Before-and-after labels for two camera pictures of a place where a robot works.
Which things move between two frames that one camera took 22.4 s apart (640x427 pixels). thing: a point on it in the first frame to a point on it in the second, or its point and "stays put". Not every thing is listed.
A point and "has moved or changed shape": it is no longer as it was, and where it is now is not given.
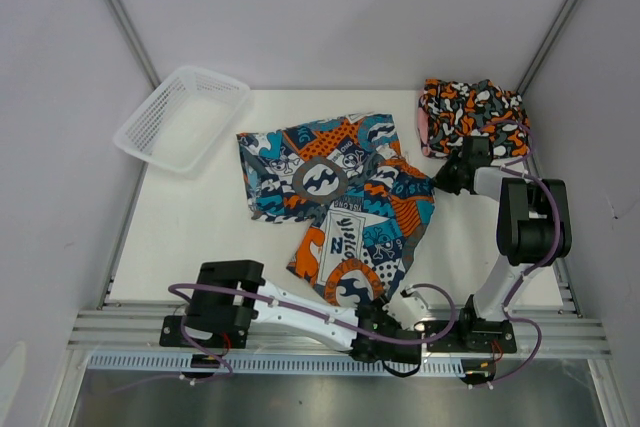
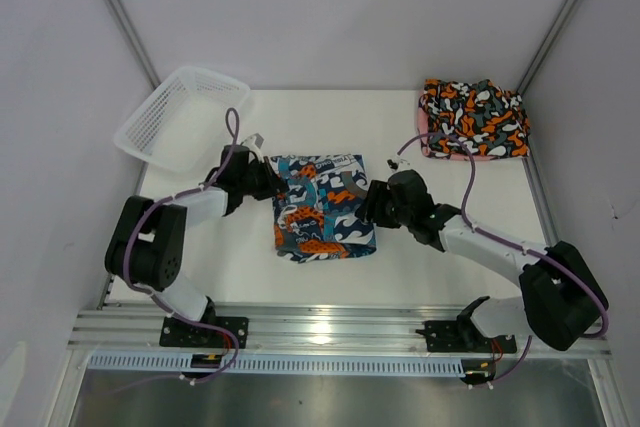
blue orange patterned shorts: (378, 203) has moved or changed shape
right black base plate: (470, 336) stays put
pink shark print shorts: (423, 122) stays put
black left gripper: (390, 320) to (273, 185)
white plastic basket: (184, 121) stays put
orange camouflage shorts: (475, 109) stays put
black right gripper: (441, 179) to (378, 192)
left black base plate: (171, 335) stays put
